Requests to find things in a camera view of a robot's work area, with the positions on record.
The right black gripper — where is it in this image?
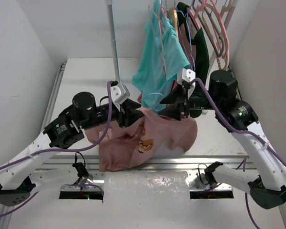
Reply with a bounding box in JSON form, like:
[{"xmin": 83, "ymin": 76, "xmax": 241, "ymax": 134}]
[{"xmin": 159, "ymin": 83, "xmax": 222, "ymax": 121}]

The pink t shirt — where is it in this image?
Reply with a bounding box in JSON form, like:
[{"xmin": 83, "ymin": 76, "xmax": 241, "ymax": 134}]
[{"xmin": 85, "ymin": 108, "xmax": 198, "ymax": 172}]

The light blue wire hanger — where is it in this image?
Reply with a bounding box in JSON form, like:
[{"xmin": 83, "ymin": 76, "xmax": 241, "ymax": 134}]
[{"xmin": 142, "ymin": 92, "xmax": 166, "ymax": 114}]

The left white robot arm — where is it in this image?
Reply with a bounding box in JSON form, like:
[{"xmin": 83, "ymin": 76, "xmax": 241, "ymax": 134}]
[{"xmin": 0, "ymin": 92, "xmax": 143, "ymax": 207}]

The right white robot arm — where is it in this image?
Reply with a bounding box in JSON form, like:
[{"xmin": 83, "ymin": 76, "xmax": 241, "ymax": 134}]
[{"xmin": 159, "ymin": 69, "xmax": 286, "ymax": 209}]

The coral hanging t shirt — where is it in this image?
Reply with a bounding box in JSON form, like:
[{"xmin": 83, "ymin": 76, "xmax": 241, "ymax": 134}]
[{"xmin": 133, "ymin": 79, "xmax": 176, "ymax": 104}]

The teal hanging t shirt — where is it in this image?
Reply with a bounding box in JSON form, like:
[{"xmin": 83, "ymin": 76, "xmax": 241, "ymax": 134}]
[{"xmin": 132, "ymin": 0, "xmax": 191, "ymax": 113}]

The dark green hanging shirt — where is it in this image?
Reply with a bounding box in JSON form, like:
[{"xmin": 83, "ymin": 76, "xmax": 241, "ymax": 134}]
[{"xmin": 176, "ymin": 2, "xmax": 210, "ymax": 83}]

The beige plastic hanger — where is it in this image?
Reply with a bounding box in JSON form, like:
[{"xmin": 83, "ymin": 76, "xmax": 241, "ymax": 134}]
[{"xmin": 200, "ymin": 0, "xmax": 235, "ymax": 70}]

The pink plastic hanger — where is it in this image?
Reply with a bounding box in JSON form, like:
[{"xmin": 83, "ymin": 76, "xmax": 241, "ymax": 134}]
[{"xmin": 186, "ymin": 0, "xmax": 230, "ymax": 57}]

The white foam sheet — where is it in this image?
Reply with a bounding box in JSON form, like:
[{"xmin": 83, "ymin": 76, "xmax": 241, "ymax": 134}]
[{"xmin": 104, "ymin": 171, "xmax": 190, "ymax": 202}]

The grey metal rack pole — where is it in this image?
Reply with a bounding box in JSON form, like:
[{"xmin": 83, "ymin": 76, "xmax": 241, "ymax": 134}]
[{"xmin": 106, "ymin": 0, "xmax": 121, "ymax": 82}]

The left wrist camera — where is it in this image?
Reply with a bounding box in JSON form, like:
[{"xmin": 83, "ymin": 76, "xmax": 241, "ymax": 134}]
[{"xmin": 110, "ymin": 81, "xmax": 130, "ymax": 112}]

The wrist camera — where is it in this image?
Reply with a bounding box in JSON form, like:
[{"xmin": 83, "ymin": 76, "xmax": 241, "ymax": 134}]
[
  {"xmin": 177, "ymin": 68, "xmax": 196, "ymax": 98},
  {"xmin": 110, "ymin": 81, "xmax": 130, "ymax": 112}
]

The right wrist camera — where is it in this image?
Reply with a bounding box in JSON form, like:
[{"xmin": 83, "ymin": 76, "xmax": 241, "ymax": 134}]
[{"xmin": 177, "ymin": 68, "xmax": 196, "ymax": 98}]

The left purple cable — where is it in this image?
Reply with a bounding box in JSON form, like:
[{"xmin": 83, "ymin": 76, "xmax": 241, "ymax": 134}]
[{"xmin": 0, "ymin": 81, "xmax": 116, "ymax": 219}]

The purple cable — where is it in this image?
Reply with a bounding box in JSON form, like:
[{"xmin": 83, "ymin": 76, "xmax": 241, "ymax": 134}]
[
  {"xmin": 192, "ymin": 78, "xmax": 286, "ymax": 229},
  {"xmin": 0, "ymin": 81, "xmax": 116, "ymax": 219}
]

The pink wire hanger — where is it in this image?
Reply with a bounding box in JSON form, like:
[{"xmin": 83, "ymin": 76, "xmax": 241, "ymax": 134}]
[{"xmin": 148, "ymin": 4, "xmax": 167, "ymax": 73}]

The aluminium rail frame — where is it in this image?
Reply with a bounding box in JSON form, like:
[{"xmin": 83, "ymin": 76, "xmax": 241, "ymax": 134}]
[{"xmin": 0, "ymin": 62, "xmax": 263, "ymax": 229}]

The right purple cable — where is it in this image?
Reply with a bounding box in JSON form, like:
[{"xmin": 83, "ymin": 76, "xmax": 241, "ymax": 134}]
[{"xmin": 192, "ymin": 78, "xmax": 286, "ymax": 229}]

